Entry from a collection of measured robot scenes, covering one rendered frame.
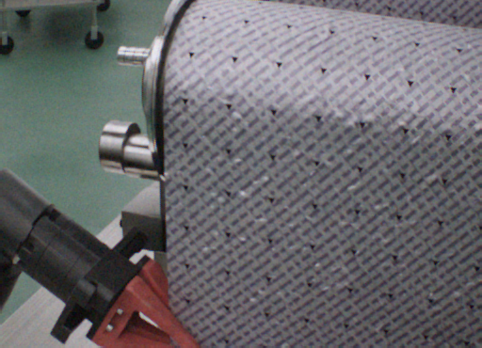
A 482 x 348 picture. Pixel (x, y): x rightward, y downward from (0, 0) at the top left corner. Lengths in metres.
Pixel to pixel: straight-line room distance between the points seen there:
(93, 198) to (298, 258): 2.96
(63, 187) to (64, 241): 2.99
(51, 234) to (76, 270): 0.03
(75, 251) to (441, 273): 0.26
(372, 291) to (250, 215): 0.10
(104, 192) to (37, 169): 0.34
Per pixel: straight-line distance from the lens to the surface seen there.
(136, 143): 0.83
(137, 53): 0.76
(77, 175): 3.85
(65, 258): 0.76
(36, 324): 1.14
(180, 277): 0.75
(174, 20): 0.71
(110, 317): 0.77
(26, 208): 0.78
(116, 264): 0.76
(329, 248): 0.70
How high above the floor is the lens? 1.49
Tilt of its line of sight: 22 degrees down
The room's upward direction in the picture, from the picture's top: straight up
